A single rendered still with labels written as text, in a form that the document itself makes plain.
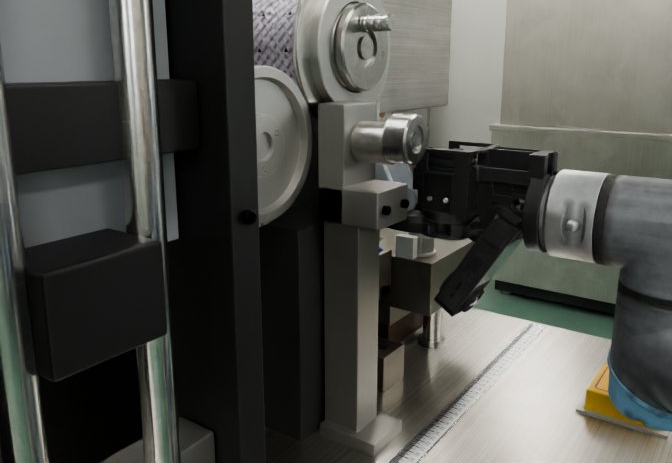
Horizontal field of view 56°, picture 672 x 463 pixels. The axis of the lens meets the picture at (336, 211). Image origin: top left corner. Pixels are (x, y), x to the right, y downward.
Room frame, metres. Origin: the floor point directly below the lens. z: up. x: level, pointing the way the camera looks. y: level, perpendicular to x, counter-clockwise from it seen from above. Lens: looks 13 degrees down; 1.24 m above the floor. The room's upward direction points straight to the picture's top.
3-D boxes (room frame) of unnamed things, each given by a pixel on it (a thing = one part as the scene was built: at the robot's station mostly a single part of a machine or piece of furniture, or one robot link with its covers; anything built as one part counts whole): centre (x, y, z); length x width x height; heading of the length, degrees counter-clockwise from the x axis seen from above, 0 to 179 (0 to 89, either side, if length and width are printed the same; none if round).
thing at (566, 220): (0.52, -0.20, 1.11); 0.08 x 0.05 x 0.08; 145
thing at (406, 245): (0.66, -0.08, 1.04); 0.02 x 0.01 x 0.02; 55
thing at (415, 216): (0.58, -0.07, 1.09); 0.09 x 0.05 x 0.02; 56
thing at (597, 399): (0.57, -0.30, 0.91); 0.07 x 0.07 x 0.02; 55
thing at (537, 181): (0.56, -0.14, 1.12); 0.12 x 0.08 x 0.09; 55
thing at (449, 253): (0.82, 0.02, 1.00); 0.40 x 0.16 x 0.06; 55
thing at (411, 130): (0.50, -0.06, 1.18); 0.04 x 0.02 x 0.04; 145
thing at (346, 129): (0.53, -0.03, 1.05); 0.06 x 0.05 x 0.31; 55
